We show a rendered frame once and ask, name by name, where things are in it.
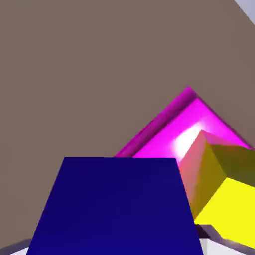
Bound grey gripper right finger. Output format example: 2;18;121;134
194;224;255;255

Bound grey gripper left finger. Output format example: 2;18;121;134
0;238;32;255

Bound small blue cube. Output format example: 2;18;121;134
25;156;206;255

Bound small yellow cube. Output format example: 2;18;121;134
178;129;255;250

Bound large magenta box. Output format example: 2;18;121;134
113;86;255;164

